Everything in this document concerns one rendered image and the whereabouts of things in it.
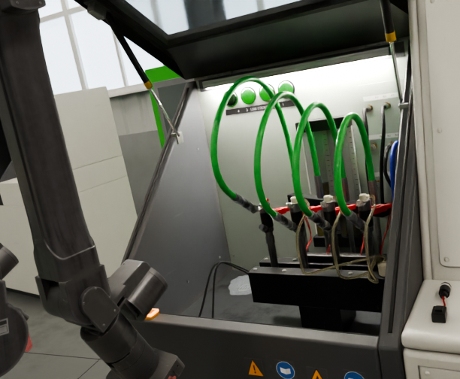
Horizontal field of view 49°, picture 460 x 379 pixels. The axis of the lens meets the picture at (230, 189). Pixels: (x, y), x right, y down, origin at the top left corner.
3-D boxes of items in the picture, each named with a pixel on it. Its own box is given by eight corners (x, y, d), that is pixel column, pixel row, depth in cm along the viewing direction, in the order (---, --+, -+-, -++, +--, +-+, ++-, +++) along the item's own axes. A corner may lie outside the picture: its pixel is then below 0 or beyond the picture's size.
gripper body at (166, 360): (137, 347, 77) (110, 317, 73) (185, 363, 70) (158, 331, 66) (111, 386, 73) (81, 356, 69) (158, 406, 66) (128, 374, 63)
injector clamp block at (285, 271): (258, 328, 125) (247, 271, 122) (274, 309, 134) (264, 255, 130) (398, 344, 108) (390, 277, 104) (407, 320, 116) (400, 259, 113)
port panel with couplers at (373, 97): (368, 204, 133) (353, 86, 127) (372, 201, 136) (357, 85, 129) (420, 203, 126) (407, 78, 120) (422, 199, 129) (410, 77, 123)
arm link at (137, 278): (37, 294, 64) (77, 304, 58) (95, 229, 70) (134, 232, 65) (91, 349, 70) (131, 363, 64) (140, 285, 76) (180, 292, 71)
